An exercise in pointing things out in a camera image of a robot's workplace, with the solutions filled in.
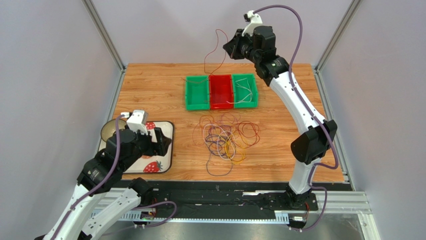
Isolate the right green plastic bin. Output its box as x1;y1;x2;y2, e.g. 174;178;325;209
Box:
231;73;259;109

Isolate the red plastic bin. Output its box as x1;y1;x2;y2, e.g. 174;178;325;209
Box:
209;74;234;110

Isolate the beige ceramic bowl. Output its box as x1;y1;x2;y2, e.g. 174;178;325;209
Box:
100;118;127;143

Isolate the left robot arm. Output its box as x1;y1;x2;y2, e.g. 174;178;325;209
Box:
38;127;172;240

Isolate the left green plastic bin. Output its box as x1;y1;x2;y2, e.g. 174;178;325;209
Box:
185;75;210;111

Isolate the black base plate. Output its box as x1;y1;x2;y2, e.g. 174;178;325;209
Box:
120;180;319;221

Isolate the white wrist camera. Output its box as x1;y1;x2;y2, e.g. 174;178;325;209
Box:
241;10;263;36
120;110;149;135

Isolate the strawberry print white tray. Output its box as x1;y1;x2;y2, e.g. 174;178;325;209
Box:
97;120;176;175

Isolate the yellow cable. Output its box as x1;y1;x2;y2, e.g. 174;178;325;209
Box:
222;131;248;166

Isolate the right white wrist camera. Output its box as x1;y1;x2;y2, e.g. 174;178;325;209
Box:
241;10;263;36

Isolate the aluminium frame rail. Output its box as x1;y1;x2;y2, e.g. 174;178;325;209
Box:
59;191;382;240

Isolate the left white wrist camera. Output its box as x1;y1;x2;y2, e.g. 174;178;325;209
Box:
120;110;149;135

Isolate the pink cable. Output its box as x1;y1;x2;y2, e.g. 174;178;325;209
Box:
192;113;242;161

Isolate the green plastic bin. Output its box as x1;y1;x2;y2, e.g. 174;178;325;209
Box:
231;73;259;109
185;75;210;111

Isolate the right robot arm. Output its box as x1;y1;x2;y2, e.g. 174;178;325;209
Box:
223;25;338;209

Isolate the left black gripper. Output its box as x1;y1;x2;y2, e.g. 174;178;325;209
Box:
120;126;172;171

